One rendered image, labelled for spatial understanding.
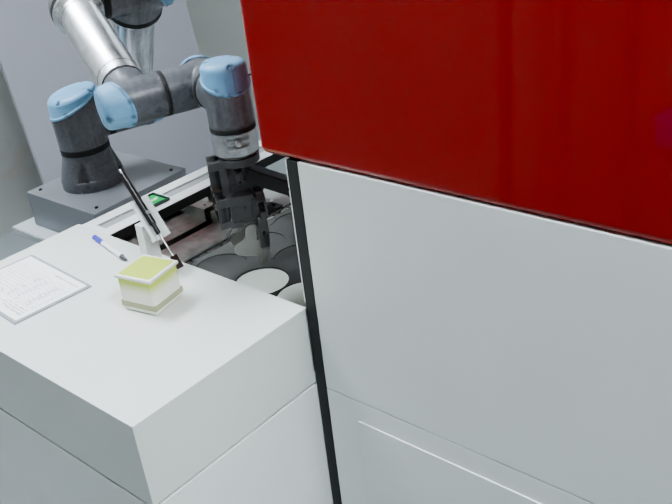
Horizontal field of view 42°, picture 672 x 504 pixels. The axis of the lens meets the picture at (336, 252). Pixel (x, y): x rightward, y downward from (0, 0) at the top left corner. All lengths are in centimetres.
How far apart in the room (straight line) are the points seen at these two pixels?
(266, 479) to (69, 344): 38
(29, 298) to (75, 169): 61
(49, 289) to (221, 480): 47
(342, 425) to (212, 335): 28
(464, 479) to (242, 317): 42
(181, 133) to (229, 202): 304
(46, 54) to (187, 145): 86
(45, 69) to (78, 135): 197
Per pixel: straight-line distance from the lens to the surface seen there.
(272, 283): 159
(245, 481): 141
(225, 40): 509
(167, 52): 442
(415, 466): 140
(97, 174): 211
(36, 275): 165
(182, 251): 181
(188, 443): 129
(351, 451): 149
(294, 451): 148
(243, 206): 143
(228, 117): 137
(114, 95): 142
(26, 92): 400
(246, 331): 134
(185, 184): 194
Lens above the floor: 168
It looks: 28 degrees down
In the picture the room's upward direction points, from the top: 7 degrees counter-clockwise
